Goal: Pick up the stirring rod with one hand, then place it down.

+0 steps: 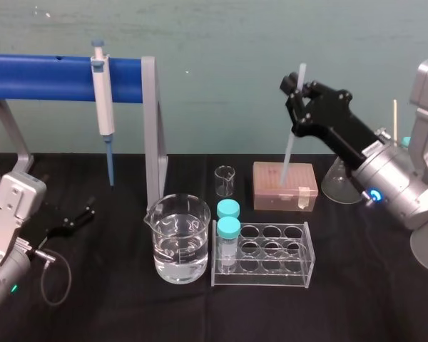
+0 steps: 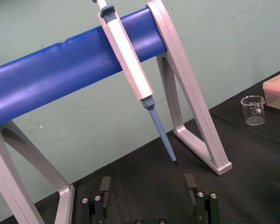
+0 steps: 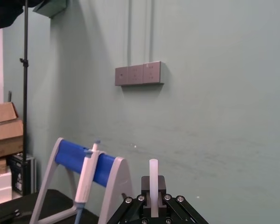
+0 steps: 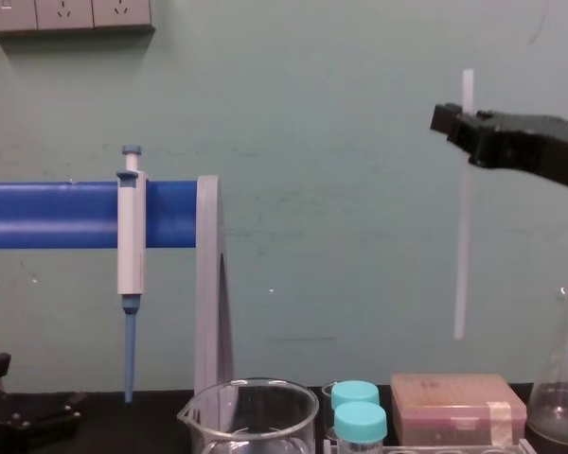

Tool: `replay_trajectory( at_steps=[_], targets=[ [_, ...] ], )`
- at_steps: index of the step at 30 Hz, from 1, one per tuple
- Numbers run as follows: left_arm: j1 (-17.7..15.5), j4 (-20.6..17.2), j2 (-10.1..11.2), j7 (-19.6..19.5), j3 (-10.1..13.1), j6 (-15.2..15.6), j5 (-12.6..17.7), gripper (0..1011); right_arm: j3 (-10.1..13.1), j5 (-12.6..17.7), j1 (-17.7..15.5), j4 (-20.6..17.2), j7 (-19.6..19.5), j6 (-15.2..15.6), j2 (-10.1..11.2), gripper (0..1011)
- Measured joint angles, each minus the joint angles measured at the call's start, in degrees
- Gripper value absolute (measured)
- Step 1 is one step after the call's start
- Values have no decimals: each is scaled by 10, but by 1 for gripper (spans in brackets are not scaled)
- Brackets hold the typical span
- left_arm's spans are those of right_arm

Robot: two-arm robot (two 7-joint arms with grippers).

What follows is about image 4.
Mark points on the glass conical flask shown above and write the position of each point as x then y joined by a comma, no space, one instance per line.
561,392

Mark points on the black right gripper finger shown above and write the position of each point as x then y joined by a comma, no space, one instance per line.
445,118
506,139

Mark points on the small clear glass beaker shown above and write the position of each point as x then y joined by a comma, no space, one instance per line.
326,406

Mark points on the grey pipette stand support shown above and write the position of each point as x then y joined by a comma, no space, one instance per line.
210,284

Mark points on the large clear glass beaker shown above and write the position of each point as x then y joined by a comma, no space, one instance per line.
251,421

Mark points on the pink pipette tip box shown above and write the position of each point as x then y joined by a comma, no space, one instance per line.
454,409

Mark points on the blue pipette stand bar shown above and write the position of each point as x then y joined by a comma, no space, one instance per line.
52,215

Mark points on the glass vial with teal cap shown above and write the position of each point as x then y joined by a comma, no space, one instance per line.
360,425
355,392

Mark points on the white plastic stirring rod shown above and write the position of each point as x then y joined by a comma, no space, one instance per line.
462,265

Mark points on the grey wall socket panel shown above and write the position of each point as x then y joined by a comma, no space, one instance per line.
66,14

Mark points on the clear plastic vial rack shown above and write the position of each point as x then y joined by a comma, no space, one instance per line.
454,449

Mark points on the white and blue pipette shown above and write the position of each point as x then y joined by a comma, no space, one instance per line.
131,236

